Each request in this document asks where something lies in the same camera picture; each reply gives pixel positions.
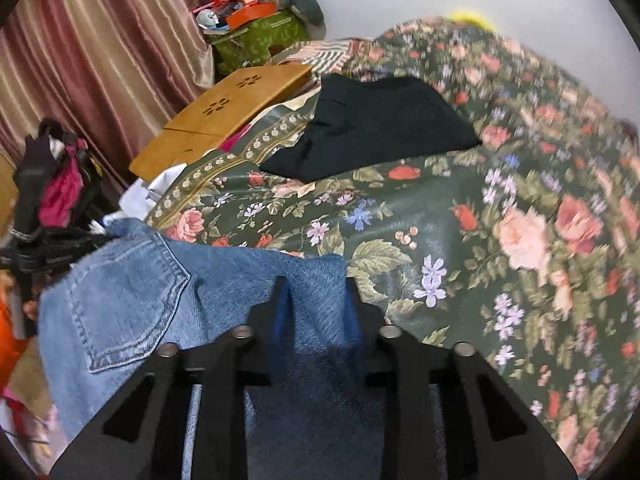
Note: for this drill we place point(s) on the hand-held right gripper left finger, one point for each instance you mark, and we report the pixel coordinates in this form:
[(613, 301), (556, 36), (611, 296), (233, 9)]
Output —
[(282, 310)]

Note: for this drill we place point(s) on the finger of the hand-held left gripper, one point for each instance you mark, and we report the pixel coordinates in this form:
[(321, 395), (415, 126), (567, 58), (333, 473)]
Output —
[(85, 249)]

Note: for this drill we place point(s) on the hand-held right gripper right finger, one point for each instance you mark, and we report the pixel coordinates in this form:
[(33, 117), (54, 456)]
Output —
[(352, 320)]

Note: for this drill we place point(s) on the blue jeans pants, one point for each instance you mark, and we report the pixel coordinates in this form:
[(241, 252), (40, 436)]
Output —
[(140, 285)]

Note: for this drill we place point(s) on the black folded pants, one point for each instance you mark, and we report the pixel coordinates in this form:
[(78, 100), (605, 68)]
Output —
[(380, 125)]

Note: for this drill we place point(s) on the white cloth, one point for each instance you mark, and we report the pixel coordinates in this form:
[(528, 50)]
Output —
[(145, 195)]

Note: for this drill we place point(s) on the orange cloth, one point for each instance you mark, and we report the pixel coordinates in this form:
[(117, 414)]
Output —
[(6, 340)]

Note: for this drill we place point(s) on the floral green blanket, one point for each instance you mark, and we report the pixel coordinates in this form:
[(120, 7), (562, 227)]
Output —
[(450, 220)]

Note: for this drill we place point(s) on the magenta cloth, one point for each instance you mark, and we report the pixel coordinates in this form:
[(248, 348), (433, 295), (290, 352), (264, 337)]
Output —
[(235, 140)]

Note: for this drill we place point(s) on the striped pink curtain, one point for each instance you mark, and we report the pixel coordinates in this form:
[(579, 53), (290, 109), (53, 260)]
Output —
[(100, 50)]

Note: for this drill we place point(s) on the wooden lap desk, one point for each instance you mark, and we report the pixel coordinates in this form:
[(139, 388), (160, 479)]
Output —
[(225, 105)]

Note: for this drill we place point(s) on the striped orange blanket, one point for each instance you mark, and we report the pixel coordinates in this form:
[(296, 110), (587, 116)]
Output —
[(330, 55)]

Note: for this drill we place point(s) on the green fabric storage bin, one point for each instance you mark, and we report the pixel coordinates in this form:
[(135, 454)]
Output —
[(255, 40)]

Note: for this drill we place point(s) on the red plastic bag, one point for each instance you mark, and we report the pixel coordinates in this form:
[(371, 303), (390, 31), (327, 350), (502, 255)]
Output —
[(222, 0)]

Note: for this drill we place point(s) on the orange box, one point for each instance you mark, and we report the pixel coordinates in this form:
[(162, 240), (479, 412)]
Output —
[(250, 14)]

